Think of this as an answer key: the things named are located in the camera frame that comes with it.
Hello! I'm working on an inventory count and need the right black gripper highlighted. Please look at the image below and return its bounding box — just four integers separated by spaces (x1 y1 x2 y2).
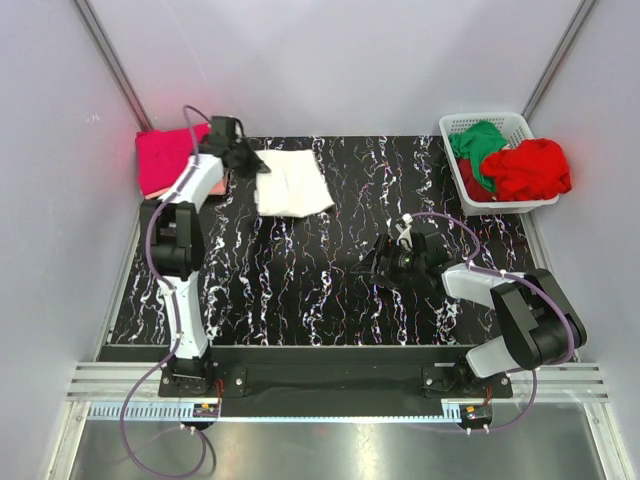
351 233 426 290

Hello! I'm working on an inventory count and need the white printed t-shirt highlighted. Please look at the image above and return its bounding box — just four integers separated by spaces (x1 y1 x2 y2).
254 149 335 218

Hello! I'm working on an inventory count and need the red t-shirt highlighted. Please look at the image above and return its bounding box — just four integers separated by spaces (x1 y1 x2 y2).
456 139 572 202

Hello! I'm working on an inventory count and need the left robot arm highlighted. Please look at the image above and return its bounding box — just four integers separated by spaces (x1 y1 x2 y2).
140 116 270 396

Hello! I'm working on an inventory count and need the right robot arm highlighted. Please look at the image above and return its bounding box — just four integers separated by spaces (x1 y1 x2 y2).
354 233 587 397

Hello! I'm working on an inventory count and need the folded salmon pink t-shirt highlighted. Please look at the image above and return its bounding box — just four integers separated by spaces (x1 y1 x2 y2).
138 171 228 199

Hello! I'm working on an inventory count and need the folded magenta t-shirt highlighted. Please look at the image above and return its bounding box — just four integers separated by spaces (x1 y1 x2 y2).
135 128 193 198

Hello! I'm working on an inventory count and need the black marble pattern mat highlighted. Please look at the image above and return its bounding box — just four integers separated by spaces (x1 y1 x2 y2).
110 134 561 347

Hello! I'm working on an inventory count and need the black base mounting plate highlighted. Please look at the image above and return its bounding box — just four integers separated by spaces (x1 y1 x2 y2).
159 346 513 421

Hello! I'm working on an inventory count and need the green t-shirt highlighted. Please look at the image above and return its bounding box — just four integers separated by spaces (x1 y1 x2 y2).
448 120 508 194

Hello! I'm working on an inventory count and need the white plastic laundry basket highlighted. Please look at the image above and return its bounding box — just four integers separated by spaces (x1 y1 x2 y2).
439 112 560 216

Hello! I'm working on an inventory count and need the aluminium rail frame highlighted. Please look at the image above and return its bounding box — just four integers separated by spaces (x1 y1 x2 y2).
66 362 609 404

